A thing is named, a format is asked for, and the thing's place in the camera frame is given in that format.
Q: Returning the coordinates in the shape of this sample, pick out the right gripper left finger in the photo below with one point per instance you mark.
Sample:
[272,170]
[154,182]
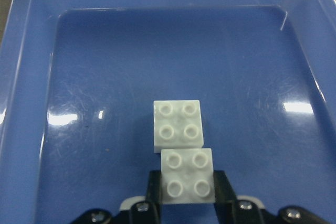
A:
[154,195]

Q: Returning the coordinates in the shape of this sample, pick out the blue plastic tray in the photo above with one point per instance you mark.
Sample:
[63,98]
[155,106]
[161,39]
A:
[79,77]

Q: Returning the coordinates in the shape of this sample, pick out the white block studs up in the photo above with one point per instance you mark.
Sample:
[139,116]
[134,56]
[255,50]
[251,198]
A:
[187,176]

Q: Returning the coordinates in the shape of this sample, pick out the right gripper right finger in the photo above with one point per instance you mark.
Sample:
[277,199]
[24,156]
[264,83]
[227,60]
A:
[225,197]

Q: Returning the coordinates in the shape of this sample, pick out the white block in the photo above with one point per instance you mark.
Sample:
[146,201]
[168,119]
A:
[177,124]

